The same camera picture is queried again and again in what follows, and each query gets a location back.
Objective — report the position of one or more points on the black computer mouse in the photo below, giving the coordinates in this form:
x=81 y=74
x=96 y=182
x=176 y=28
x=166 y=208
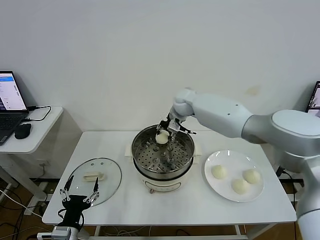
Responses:
x=23 y=131

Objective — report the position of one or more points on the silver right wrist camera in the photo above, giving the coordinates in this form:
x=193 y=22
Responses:
x=174 y=126

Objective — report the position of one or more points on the glass pot lid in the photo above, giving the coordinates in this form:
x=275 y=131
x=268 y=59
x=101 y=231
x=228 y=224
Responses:
x=110 y=170

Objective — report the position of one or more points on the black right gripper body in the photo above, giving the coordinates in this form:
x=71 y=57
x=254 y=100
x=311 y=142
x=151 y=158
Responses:
x=165 y=125

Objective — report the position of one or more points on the black laptop blue-white screen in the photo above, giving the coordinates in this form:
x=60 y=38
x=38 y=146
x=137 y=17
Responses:
x=10 y=122

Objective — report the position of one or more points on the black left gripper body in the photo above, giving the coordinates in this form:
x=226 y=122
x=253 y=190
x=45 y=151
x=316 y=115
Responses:
x=75 y=205

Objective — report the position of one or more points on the steel steamer basket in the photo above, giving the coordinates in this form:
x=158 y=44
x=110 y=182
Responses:
x=178 y=163

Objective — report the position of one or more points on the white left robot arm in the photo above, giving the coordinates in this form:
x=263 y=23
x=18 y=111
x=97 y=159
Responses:
x=75 y=233

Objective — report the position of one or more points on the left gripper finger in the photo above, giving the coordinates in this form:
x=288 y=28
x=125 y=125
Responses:
x=65 y=193
x=93 y=196

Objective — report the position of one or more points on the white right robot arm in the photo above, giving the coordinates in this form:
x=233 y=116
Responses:
x=225 y=115

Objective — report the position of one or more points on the white side table with mouse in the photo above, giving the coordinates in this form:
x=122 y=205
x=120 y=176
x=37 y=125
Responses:
x=42 y=135

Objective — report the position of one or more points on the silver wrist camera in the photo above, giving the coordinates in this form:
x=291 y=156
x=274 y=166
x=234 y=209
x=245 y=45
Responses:
x=174 y=126
x=60 y=232

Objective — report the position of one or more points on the white work table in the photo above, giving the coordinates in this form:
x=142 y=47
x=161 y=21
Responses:
x=175 y=212

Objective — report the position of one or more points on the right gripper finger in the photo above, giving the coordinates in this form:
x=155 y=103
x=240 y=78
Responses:
x=159 y=130
x=172 y=138

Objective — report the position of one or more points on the white steamed baozi bun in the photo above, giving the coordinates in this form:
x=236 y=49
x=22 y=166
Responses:
x=252 y=176
x=240 y=186
x=162 y=138
x=219 y=172

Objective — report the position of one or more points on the white round plate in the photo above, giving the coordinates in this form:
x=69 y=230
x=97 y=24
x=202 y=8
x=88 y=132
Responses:
x=217 y=186

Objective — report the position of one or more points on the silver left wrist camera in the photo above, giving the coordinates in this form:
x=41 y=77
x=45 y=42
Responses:
x=60 y=232

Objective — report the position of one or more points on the black laptop pink screen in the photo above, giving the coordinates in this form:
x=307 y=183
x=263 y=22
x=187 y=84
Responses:
x=315 y=100

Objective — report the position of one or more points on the white wall socket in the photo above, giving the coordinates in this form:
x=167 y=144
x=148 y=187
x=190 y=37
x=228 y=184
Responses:
x=44 y=164

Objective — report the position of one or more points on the cream electric cooker pot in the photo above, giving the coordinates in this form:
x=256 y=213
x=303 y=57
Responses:
x=162 y=185

